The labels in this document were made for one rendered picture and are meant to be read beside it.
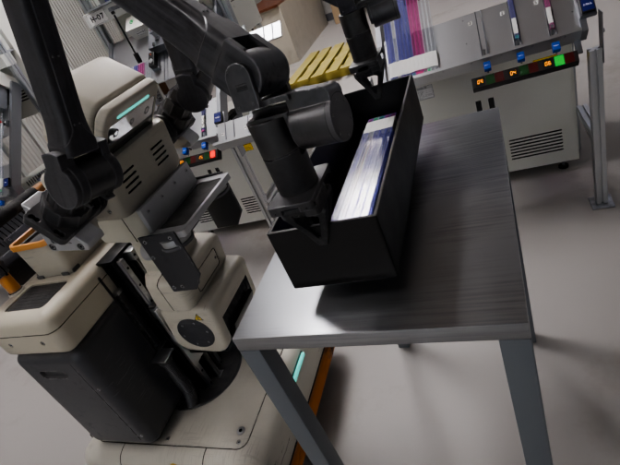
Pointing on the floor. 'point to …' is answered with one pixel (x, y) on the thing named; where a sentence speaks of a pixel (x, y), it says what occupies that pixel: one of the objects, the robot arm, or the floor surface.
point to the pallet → (323, 66)
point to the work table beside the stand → (418, 287)
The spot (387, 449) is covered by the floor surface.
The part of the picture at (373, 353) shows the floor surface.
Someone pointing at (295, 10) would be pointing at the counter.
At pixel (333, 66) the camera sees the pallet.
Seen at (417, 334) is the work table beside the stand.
